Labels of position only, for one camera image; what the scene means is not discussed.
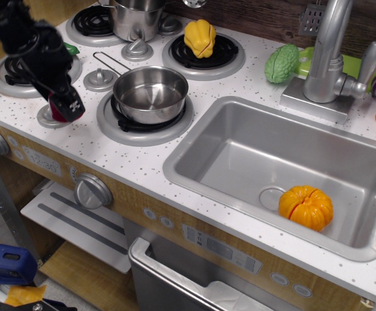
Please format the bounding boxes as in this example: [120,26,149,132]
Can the yellow cloth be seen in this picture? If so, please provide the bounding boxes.
[5,285,47,307]

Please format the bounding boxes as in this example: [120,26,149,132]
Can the grey toy sink basin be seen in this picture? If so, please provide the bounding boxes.
[163,97,376,262]

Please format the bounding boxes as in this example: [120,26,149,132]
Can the orange toy pumpkin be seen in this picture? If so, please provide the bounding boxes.
[278,185,334,232]

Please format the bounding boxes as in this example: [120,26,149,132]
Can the red toy sweet potato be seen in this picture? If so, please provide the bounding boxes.
[48,97,74,122]

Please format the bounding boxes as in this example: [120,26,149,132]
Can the hanging silver ladle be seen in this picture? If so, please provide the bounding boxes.
[183,0,207,8]

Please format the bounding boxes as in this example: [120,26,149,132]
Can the grey dishwasher door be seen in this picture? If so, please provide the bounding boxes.
[128,237,294,310]

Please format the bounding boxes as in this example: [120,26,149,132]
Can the grey oven dial right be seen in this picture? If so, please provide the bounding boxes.
[74,173,113,210]

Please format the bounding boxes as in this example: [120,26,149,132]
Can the back right stove burner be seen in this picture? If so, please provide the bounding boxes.
[161,32,246,82]

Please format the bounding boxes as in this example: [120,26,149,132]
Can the purple toy eggplant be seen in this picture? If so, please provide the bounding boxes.
[64,42,80,56]

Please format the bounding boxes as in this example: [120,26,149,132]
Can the white oven shelf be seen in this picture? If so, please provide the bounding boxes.
[21,182,130,274]

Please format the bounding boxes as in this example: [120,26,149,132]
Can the front right stove burner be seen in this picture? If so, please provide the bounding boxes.
[96,92,194,146]

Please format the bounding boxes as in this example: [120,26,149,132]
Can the front left stove burner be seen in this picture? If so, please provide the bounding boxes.
[0,56,82,98]

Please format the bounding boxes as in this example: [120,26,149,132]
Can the grey stove knob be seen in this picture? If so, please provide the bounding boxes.
[121,39,154,62]
[158,14,182,36]
[83,68,118,93]
[37,104,71,129]

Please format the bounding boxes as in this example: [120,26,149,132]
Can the silver toy grater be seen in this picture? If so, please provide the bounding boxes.
[298,1,325,36]

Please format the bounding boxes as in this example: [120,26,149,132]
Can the grey stove knob middle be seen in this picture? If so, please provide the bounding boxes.
[83,68,118,93]

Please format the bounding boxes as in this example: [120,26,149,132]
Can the silver toy faucet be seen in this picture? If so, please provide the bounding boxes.
[280,0,376,124]

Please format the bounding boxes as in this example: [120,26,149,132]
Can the blue clamp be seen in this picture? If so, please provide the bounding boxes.
[0,244,38,286]

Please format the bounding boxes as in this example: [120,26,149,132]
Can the grey stove knob back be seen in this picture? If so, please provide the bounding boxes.
[158,14,182,36]

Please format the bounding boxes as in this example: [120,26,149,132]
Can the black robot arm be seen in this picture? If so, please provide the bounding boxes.
[0,1,85,122]

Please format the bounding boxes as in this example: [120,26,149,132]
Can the back left stove burner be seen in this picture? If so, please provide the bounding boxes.
[65,5,124,47]

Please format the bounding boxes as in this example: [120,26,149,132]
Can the stove burner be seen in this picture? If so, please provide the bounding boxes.
[96,92,194,146]
[65,5,124,47]
[161,32,246,82]
[0,56,82,98]

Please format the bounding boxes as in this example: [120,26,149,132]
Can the grey stove knob front left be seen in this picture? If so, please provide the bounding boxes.
[37,104,71,129]

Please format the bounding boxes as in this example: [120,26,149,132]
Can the yellow toy bell pepper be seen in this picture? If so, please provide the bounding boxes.
[183,19,217,58]

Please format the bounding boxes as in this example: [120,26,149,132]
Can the grey stove knob upper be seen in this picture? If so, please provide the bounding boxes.
[121,39,154,62]

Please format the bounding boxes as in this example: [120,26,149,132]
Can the lime green cutting board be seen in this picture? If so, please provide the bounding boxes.
[294,47,361,78]

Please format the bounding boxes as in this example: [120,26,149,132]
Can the large steel stock pot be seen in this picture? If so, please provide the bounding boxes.
[100,0,165,42]

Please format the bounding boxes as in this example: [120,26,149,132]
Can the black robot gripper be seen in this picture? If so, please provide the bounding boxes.
[3,19,85,121]

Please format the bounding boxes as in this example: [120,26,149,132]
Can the green toy bumpy gourd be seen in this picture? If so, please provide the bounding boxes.
[264,43,300,84]

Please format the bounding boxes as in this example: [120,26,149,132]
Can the small steel saucepan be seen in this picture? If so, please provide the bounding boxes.
[93,51,189,126]

